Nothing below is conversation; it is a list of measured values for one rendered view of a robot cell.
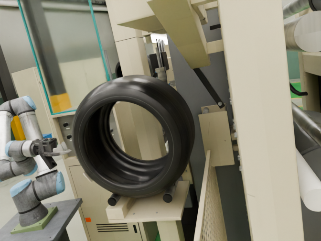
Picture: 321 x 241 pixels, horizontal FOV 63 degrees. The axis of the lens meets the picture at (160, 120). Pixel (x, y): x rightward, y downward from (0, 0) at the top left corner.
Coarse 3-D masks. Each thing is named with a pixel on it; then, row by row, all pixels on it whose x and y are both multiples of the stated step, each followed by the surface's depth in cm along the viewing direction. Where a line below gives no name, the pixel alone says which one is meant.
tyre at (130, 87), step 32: (96, 96) 114; (128, 96) 111; (160, 96) 111; (96, 128) 147; (192, 128) 122; (96, 160) 140; (128, 160) 150; (160, 160) 146; (128, 192) 123; (160, 192) 124
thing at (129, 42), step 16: (112, 16) 141; (128, 32) 142; (128, 48) 144; (144, 48) 152; (128, 64) 146; (144, 64) 148; (144, 112) 151; (144, 128) 154; (160, 128) 162; (144, 144) 157; (160, 144) 157; (160, 224) 169; (176, 224) 167; (176, 240) 169
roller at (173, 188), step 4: (176, 184) 132; (168, 188) 125; (172, 188) 125; (164, 192) 124; (168, 192) 121; (172, 192) 123; (164, 196) 120; (168, 196) 120; (172, 196) 121; (164, 200) 121; (168, 200) 120
